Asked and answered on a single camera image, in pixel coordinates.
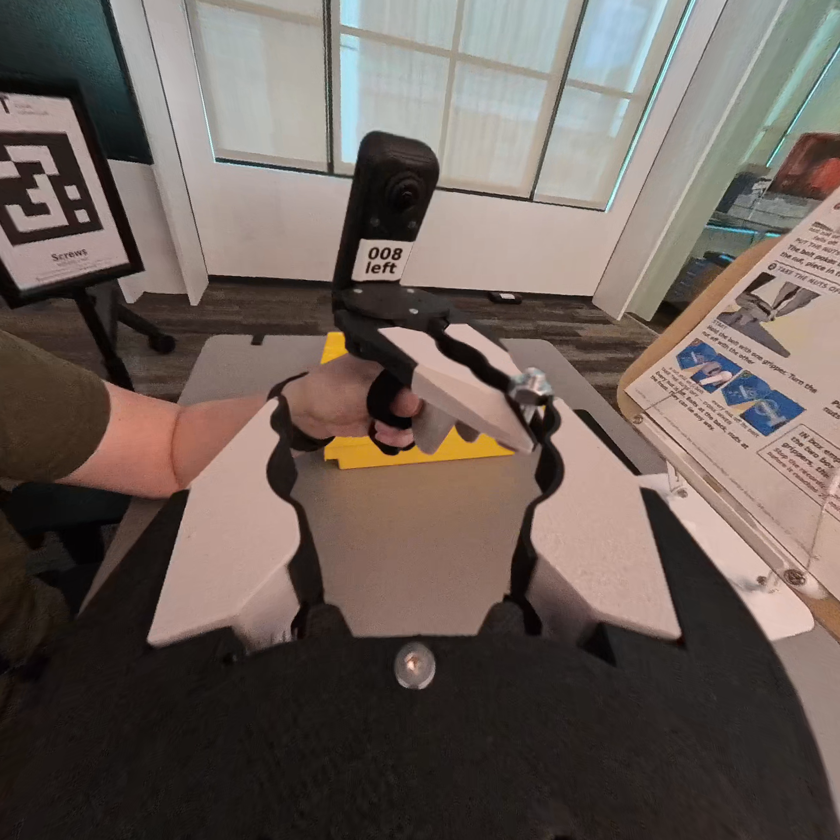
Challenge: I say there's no white glazed door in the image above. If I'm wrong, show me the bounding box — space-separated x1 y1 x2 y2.
108 0 729 309

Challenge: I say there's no steel hex bolt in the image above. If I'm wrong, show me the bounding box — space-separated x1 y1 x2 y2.
521 366 557 431

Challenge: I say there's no yellow divided plastic bin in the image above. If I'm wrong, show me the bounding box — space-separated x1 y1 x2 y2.
320 331 517 471

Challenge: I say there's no person's left hand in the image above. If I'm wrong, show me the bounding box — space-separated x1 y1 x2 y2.
282 354 483 457

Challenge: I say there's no instruction sheet on stand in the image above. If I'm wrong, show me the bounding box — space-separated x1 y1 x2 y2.
640 472 815 643

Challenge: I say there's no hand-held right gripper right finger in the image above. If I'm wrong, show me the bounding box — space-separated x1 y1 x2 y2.
507 399 683 649

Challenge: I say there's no black framed marker sign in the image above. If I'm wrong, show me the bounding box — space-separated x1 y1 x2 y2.
0 82 145 309

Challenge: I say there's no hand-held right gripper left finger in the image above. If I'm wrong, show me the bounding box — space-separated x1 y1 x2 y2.
146 394 326 651

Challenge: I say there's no black wheeled stand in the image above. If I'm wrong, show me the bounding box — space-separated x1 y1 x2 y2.
69 279 178 388

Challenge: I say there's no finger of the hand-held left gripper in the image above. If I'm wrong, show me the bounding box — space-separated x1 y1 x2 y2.
377 325 542 456
433 318 528 395

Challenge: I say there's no person's left forearm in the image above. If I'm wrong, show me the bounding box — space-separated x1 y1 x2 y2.
66 381 290 500

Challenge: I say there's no wooden sign board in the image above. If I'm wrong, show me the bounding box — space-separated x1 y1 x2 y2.
617 236 840 641

